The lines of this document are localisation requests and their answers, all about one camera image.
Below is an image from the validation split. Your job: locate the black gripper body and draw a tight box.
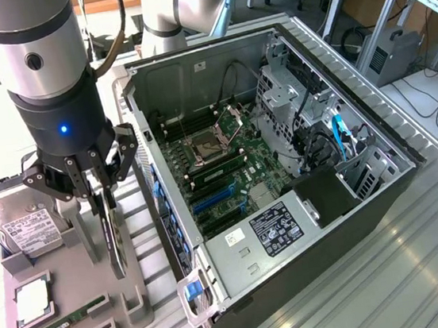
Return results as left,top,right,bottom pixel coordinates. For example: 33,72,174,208
6,64,121,178

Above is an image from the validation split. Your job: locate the graphics card with metal bracket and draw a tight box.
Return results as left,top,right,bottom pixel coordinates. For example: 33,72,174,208
92,166,133,282

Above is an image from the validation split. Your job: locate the silver hard disk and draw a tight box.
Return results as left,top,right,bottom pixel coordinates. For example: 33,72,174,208
0,177,76,264

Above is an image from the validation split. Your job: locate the socket locking lever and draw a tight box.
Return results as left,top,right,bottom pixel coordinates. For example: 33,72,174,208
175,106,193,145

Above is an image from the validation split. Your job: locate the CPU socket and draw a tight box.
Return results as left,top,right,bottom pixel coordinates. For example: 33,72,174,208
185,128,231,169

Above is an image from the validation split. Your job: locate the black expansion slot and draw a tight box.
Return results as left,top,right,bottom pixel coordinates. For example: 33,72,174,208
185,175,232,203
196,204,248,232
202,214,255,241

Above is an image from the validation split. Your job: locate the dark RAM stick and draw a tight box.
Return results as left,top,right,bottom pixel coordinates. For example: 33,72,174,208
189,159,248,188

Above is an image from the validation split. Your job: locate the blue expansion slot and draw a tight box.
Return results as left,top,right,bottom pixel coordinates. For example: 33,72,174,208
188,183,239,215

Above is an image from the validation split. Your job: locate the metal socket cover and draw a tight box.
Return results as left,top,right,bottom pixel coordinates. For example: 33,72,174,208
211,102,252,146

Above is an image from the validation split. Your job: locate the grey parts rack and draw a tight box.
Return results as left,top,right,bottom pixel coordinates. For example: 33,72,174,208
0,181,159,328

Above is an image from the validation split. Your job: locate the silver CPU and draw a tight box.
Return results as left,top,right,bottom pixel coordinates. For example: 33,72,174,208
11,278,54,325

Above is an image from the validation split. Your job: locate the green motherboard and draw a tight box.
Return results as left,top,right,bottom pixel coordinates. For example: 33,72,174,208
151,91,305,248

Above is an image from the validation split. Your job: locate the silver chipset heatsink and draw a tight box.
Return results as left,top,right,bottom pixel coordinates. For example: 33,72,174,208
247,182,276,210

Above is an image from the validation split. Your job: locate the silver drive cage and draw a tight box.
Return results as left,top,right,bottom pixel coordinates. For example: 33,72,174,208
245,23,354,176

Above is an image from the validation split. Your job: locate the green RAM stick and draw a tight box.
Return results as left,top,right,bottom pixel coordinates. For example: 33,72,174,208
6,300,109,328

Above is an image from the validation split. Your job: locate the blue case latch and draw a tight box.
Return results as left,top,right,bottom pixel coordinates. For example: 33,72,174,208
182,279,205,302

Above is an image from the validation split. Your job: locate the silver power supply unit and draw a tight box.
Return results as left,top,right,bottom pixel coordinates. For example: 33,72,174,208
198,185,334,309

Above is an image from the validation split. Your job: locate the black plastic shroud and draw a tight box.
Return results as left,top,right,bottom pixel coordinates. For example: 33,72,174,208
288,161,366,232

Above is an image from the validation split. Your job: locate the open black PC case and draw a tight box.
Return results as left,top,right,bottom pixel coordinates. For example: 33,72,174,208
106,6,438,328

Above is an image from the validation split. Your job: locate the silver disk bay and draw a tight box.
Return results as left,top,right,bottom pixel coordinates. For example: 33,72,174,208
331,139,421,206

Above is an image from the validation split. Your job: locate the grey equipment box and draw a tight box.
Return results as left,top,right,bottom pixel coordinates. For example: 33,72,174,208
362,25,430,90

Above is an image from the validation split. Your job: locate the black wire loop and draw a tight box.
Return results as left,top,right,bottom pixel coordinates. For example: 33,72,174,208
206,56,265,110

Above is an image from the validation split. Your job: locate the cable along robot arm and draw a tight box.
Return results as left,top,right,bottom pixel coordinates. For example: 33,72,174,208
83,0,135,79

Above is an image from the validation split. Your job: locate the black wire bundle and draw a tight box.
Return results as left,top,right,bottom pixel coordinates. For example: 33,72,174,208
290,120,343,174

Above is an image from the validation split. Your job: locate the blue disk wire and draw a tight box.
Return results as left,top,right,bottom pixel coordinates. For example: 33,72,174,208
328,111,355,168

